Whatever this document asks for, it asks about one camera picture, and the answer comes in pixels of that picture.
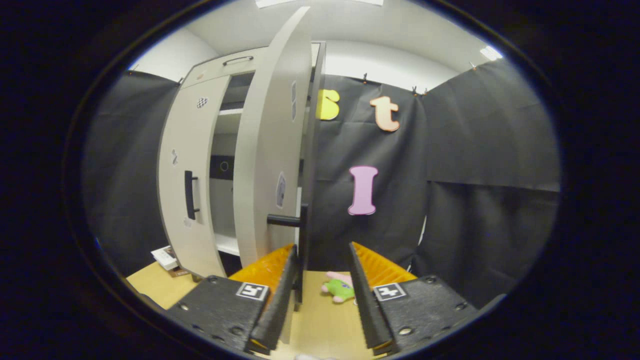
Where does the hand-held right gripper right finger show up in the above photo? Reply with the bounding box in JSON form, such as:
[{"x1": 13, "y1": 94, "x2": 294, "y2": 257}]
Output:
[{"x1": 348, "y1": 242, "x2": 483, "y2": 356}]

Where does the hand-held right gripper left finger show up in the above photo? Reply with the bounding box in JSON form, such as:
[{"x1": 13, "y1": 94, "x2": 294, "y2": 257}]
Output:
[{"x1": 167, "y1": 243, "x2": 301, "y2": 353}]

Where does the grey shoe cabinet door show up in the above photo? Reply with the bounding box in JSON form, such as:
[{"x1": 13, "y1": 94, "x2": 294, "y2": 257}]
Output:
[
  {"x1": 157, "y1": 75, "x2": 232, "y2": 278},
  {"x1": 233, "y1": 6, "x2": 315, "y2": 346}
]

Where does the grey double-door shoe cabinet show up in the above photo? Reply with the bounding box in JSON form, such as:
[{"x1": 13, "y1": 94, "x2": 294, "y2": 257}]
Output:
[{"x1": 156, "y1": 41, "x2": 327, "y2": 281}]

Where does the grey cabinet drawer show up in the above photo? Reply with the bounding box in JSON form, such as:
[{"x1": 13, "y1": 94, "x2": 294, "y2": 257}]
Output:
[{"x1": 181, "y1": 47, "x2": 268, "y2": 90}]

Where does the green plush toy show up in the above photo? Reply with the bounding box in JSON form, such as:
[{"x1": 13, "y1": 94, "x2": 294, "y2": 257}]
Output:
[{"x1": 321, "y1": 271, "x2": 357, "y2": 304}]

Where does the black backdrop cloth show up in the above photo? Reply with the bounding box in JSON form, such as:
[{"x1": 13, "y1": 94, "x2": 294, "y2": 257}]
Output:
[{"x1": 82, "y1": 59, "x2": 561, "y2": 308}]

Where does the large ceiling light panel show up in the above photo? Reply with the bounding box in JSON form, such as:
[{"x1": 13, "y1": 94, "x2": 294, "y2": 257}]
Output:
[{"x1": 255, "y1": 0, "x2": 385, "y2": 8}]

